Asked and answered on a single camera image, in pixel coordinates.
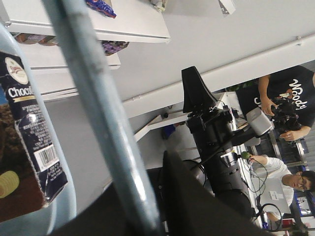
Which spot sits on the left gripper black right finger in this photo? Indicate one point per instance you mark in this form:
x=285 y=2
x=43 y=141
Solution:
x=191 y=210

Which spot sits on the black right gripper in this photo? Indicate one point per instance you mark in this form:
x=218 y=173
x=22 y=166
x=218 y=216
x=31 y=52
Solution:
x=211 y=130

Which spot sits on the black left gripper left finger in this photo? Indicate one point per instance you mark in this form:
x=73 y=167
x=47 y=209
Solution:
x=104 y=217

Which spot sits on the light blue shopping basket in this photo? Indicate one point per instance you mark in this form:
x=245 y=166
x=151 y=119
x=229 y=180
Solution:
x=93 y=79

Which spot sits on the blue Chocofolo cookie box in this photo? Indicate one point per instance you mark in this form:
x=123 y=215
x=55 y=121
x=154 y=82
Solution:
x=31 y=175

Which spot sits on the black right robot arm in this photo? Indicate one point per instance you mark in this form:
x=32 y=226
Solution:
x=223 y=170

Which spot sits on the person in white shirt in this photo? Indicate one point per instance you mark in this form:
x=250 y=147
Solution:
x=271 y=167

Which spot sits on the person in black shirt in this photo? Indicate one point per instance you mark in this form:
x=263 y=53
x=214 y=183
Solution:
x=296 y=84

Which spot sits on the white store shelf unit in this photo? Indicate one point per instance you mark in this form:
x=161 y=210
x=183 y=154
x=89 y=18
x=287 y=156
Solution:
x=136 y=21

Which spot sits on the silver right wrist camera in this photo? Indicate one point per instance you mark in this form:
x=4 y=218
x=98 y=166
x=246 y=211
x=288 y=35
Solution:
x=258 y=121

